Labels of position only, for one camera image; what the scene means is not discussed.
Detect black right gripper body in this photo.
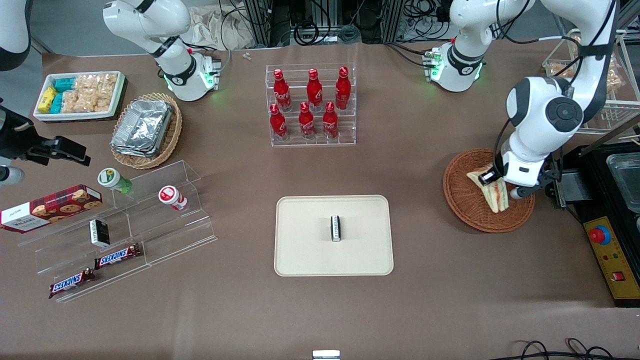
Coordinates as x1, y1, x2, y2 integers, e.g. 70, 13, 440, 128
0, 106, 38, 161

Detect triangular sandwich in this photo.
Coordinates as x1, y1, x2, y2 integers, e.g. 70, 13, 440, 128
467, 167, 510, 214

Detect white rectangular snack tray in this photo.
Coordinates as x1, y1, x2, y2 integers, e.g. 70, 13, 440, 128
33, 70, 126, 123

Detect round brown wicker basket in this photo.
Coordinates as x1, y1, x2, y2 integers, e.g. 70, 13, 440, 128
443, 148, 536, 234

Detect oval tan wicker basket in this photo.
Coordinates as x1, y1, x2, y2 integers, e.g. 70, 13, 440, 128
109, 92, 184, 170

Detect beige rectangular tray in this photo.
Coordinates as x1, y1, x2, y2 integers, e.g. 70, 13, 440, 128
274, 195, 395, 277

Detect clear bag of crackers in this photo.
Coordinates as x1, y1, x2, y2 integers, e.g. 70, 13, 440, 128
60, 89, 96, 114
93, 90, 117, 114
74, 73, 119, 96

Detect yellow snack packet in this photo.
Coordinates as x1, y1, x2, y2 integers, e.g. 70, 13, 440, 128
37, 86, 58, 114

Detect red tartan cookie box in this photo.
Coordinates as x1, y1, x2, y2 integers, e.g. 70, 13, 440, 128
0, 184, 104, 234

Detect green lidded cup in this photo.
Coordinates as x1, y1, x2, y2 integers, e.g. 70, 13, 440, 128
97, 167, 133, 195

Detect stacked aluminium foil trays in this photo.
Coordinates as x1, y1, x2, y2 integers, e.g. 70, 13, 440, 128
110, 99, 174, 159

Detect red emergency stop button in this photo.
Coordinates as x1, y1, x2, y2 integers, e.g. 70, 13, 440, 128
588, 225, 612, 246

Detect clear glass container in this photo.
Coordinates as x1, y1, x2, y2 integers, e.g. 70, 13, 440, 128
606, 152, 640, 215

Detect bagged bread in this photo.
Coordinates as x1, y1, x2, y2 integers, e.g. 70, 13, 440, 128
546, 61, 581, 80
606, 52, 625, 93

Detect red lidded cup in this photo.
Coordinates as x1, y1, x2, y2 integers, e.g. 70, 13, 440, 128
158, 185, 189, 212

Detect brown Snickers bar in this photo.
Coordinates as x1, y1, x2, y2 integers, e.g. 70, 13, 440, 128
48, 267, 96, 300
94, 243, 143, 271

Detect clear acrylic stepped shelf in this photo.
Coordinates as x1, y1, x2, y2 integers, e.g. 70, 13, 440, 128
17, 160, 219, 304

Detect yellow black control box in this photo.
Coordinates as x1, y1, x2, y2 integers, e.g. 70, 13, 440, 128
582, 215, 640, 308

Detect clear acrylic bottle rack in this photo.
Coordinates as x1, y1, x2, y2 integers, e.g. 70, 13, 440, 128
265, 63, 358, 148

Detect red cola bottle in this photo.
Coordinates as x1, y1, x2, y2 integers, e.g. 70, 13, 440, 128
273, 69, 293, 112
334, 66, 352, 111
298, 102, 317, 141
269, 103, 289, 142
306, 68, 324, 112
322, 101, 340, 140

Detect crumpled white cloth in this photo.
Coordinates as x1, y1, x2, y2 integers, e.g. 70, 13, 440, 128
187, 6, 257, 51

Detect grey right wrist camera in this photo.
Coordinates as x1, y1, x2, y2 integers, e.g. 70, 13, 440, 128
0, 166, 25, 186

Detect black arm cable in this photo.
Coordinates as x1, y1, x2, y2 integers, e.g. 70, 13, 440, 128
492, 0, 617, 173

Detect white wire basket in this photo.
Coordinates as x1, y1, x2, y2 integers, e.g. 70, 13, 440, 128
542, 28, 640, 135

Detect black floor cables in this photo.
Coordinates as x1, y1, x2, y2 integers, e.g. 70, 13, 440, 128
500, 338, 640, 360

